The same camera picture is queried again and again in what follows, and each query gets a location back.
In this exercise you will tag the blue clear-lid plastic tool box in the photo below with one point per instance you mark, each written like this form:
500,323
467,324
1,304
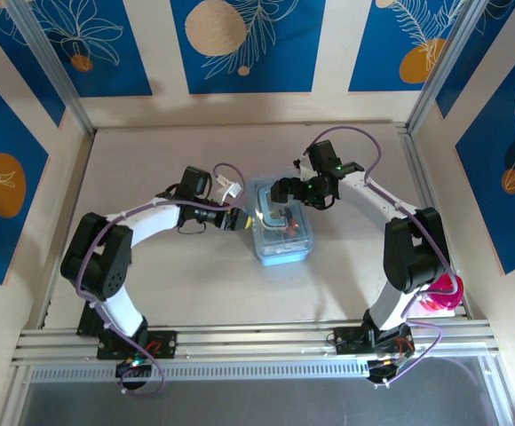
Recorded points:
284,255

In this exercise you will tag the pink plastic container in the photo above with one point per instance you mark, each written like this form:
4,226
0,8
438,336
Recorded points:
450,293

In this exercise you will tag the aluminium corner post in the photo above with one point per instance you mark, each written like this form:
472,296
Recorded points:
444,62
49,57

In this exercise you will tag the aluminium frame rail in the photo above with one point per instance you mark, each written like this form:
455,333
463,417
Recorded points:
257,341

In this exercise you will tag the black extrusion block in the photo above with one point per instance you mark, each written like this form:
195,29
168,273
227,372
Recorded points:
88,324

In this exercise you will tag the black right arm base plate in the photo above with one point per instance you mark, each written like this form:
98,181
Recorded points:
344,341

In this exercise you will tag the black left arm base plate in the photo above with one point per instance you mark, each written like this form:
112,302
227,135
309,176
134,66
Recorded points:
168,344

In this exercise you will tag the aluminium side rail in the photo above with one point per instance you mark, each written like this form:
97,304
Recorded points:
410,135

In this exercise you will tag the red black screwdriver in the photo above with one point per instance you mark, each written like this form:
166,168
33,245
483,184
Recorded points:
292,228

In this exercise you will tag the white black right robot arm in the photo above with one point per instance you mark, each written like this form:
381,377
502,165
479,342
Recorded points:
364,195

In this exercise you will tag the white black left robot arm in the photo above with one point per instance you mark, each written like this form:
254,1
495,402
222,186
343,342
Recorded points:
155,219

